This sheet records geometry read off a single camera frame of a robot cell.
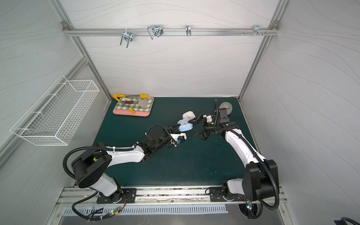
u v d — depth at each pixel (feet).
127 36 2.61
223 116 2.17
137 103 3.76
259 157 1.44
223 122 2.13
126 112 3.67
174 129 2.50
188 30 2.57
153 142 2.13
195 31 2.52
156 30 2.51
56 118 2.25
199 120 2.34
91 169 1.44
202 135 2.41
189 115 3.44
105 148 1.64
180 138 2.26
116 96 3.88
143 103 3.77
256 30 2.51
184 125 2.57
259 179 1.34
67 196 2.44
